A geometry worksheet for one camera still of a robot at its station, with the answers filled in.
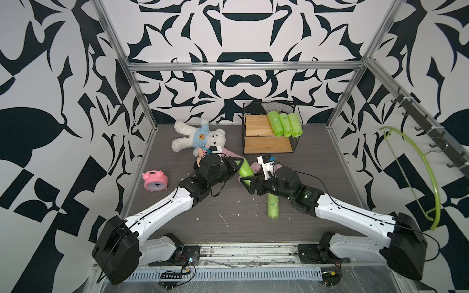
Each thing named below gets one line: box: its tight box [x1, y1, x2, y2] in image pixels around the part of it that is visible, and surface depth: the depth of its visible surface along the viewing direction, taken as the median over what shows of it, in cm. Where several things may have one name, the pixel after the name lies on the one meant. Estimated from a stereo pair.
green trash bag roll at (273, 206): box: [266, 192, 280, 220], surface depth 85 cm
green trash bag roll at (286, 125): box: [279, 112, 293, 138], surface depth 95 cm
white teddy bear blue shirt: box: [171, 119, 226, 157], surface depth 106 cm
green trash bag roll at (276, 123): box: [267, 110, 284, 138], surface depth 96 cm
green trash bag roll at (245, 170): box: [234, 157, 255, 187], surface depth 76 cm
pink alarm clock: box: [142, 170, 169, 192], surface depth 87 cm
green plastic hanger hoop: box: [378, 126, 442, 231], surface depth 63 cm
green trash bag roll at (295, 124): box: [287, 112, 303, 138], surface depth 93 cm
